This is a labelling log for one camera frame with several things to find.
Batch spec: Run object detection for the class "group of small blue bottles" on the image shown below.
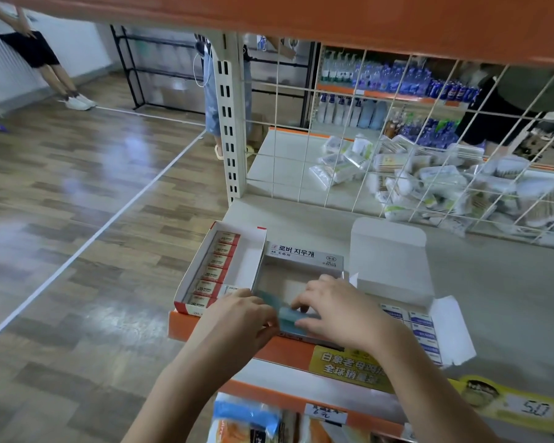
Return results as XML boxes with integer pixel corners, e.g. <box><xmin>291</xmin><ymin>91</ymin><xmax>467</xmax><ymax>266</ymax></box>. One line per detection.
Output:
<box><xmin>383</xmin><ymin>110</ymin><xmax>464</xmax><ymax>149</ymax></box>

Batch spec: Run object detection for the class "white handwritten price tag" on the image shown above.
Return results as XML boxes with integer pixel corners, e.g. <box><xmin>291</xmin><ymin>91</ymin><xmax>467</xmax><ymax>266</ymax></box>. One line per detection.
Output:
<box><xmin>304</xmin><ymin>403</ymin><xmax>349</xmax><ymax>425</ymax></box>

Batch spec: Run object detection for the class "white wire mesh panel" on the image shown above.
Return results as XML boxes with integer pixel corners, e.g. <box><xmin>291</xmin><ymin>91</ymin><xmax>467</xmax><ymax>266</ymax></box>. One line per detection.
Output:
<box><xmin>233</xmin><ymin>34</ymin><xmax>554</xmax><ymax>247</ymax></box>

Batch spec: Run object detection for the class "row of blue-white erasers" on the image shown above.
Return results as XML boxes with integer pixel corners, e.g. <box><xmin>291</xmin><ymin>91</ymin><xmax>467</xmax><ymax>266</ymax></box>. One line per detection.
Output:
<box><xmin>379</xmin><ymin>303</ymin><xmax>445</xmax><ymax>366</ymax></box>

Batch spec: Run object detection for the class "orange upper shelf board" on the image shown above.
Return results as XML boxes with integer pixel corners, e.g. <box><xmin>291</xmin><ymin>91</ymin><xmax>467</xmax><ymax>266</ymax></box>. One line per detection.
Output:
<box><xmin>9</xmin><ymin>0</ymin><xmax>554</xmax><ymax>69</ymax></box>

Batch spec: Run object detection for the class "white open box with lid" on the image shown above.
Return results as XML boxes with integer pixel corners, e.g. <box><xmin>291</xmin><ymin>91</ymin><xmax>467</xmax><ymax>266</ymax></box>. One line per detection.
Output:
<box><xmin>349</xmin><ymin>217</ymin><xmax>477</xmax><ymax>369</ymax></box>

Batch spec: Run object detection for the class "white perforated upright post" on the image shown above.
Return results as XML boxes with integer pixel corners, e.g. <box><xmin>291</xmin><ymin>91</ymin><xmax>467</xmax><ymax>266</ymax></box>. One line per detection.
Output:
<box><xmin>211</xmin><ymin>32</ymin><xmax>247</xmax><ymax>206</ymax></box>

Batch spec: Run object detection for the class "white radiator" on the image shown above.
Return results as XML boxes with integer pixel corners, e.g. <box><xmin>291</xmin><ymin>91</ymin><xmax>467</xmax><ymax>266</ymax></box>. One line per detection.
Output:
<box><xmin>0</xmin><ymin>6</ymin><xmax>44</xmax><ymax>104</ymax></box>

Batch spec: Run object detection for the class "person's right hand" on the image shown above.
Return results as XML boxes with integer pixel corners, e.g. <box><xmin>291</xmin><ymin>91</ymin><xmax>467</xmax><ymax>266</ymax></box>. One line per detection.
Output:
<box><xmin>291</xmin><ymin>274</ymin><xmax>408</xmax><ymax>361</ymax></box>

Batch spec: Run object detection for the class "row of white bottles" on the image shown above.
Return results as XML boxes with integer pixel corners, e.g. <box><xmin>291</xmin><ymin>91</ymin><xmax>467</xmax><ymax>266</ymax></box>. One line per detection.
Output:
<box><xmin>315</xmin><ymin>93</ymin><xmax>389</xmax><ymax>130</ymax></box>

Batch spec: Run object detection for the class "grey open eraser box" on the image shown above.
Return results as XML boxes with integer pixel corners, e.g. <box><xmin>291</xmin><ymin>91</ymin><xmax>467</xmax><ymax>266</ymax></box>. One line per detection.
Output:
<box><xmin>253</xmin><ymin>241</ymin><xmax>348</xmax><ymax>352</ymax></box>

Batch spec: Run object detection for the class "white shelf with orange edge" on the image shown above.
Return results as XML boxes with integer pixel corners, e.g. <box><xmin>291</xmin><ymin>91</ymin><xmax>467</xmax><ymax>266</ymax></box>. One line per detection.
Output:
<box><xmin>168</xmin><ymin>194</ymin><xmax>554</xmax><ymax>439</ymax></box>

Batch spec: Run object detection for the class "blue eraser bundle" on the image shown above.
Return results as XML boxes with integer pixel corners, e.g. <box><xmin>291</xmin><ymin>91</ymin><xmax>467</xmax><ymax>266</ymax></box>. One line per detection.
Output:
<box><xmin>253</xmin><ymin>290</ymin><xmax>323</xmax><ymax>336</ymax></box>

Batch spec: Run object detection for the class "row of red-label erasers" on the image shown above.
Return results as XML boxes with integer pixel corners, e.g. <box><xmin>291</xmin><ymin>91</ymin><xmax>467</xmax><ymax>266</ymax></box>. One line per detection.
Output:
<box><xmin>187</xmin><ymin>231</ymin><xmax>241</xmax><ymax>309</ymax></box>

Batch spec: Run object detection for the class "pile of cotton swab packets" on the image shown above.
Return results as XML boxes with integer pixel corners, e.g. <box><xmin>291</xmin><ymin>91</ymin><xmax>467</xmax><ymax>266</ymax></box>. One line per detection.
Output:
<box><xmin>308</xmin><ymin>134</ymin><xmax>554</xmax><ymax>250</ymax></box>

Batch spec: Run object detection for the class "black metal rack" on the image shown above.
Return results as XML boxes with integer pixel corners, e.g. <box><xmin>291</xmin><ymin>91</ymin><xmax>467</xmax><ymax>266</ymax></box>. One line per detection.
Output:
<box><xmin>110</xmin><ymin>25</ymin><xmax>319</xmax><ymax>130</ymax></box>

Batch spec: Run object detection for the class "open box with red trim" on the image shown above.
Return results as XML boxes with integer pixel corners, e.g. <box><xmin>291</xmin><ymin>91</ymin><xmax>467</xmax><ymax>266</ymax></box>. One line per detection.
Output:
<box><xmin>174</xmin><ymin>220</ymin><xmax>268</xmax><ymax>317</ymax></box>

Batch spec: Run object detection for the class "yellow promotional label strip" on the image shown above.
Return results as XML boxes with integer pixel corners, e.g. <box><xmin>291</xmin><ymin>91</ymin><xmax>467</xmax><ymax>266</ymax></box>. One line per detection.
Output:
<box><xmin>308</xmin><ymin>345</ymin><xmax>395</xmax><ymax>395</ymax></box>

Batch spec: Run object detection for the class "row of blue-capped bottles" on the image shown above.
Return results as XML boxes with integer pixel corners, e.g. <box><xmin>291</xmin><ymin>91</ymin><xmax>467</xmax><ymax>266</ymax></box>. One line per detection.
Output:
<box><xmin>320</xmin><ymin>50</ymin><xmax>482</xmax><ymax>104</ymax></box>

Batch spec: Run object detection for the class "yellow-green price label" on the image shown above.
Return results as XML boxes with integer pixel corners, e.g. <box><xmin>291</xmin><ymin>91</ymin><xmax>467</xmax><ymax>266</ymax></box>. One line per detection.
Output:
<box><xmin>449</xmin><ymin>374</ymin><xmax>554</xmax><ymax>436</ymax></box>

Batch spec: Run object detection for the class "person's left hand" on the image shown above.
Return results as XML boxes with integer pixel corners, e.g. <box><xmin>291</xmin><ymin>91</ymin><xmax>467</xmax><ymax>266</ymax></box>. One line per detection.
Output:
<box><xmin>190</xmin><ymin>288</ymin><xmax>281</xmax><ymax>380</ymax></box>

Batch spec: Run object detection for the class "person's left forearm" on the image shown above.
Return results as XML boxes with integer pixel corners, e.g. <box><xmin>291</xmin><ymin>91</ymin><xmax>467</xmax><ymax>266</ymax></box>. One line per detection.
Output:
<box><xmin>121</xmin><ymin>348</ymin><xmax>242</xmax><ymax>443</ymax></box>

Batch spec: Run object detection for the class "blue and white packet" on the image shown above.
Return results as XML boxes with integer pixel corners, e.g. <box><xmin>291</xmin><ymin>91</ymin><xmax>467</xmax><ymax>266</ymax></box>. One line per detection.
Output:
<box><xmin>208</xmin><ymin>393</ymin><xmax>284</xmax><ymax>443</ymax></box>

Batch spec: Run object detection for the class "person's right forearm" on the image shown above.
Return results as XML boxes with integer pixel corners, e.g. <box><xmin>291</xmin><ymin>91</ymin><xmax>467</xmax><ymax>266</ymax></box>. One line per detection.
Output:
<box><xmin>374</xmin><ymin>328</ymin><xmax>501</xmax><ymax>443</ymax></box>

